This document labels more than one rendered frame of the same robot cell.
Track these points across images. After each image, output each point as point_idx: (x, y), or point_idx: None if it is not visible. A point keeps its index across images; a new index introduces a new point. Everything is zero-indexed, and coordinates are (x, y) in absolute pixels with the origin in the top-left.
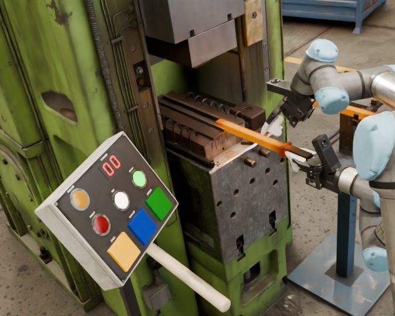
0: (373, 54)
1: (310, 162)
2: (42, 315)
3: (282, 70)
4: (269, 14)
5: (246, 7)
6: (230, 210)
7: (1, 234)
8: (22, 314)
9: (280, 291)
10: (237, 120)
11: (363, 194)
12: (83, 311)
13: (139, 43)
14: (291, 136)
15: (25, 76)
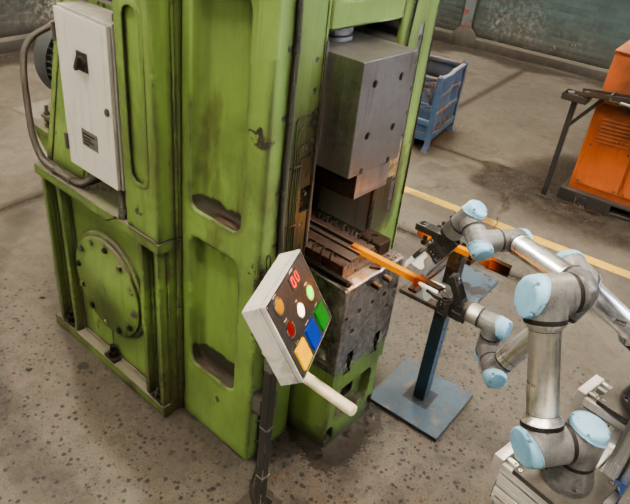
0: (440, 179)
1: (443, 294)
2: (115, 417)
3: (400, 202)
4: (402, 153)
5: None
6: (351, 326)
7: (49, 326)
8: (91, 414)
9: (363, 408)
10: (369, 245)
11: (486, 326)
12: (161, 415)
13: (310, 170)
14: None
15: (178, 176)
